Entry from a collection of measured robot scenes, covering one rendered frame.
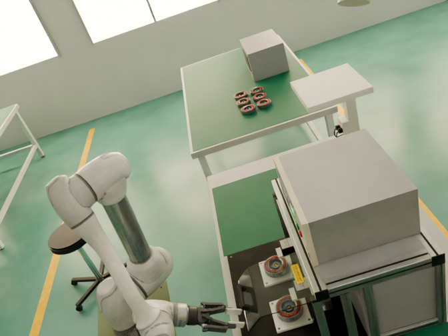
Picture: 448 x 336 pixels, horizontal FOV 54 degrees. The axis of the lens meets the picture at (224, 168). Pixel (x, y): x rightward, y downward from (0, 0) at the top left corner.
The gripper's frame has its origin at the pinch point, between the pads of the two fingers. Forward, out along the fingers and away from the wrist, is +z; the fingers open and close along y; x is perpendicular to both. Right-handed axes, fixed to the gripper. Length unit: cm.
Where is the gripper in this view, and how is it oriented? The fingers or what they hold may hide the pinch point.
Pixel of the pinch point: (235, 318)
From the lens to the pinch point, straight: 190.5
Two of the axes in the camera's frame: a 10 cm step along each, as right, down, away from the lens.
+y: 1.2, 5.3, -8.4
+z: 9.7, 1.3, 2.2
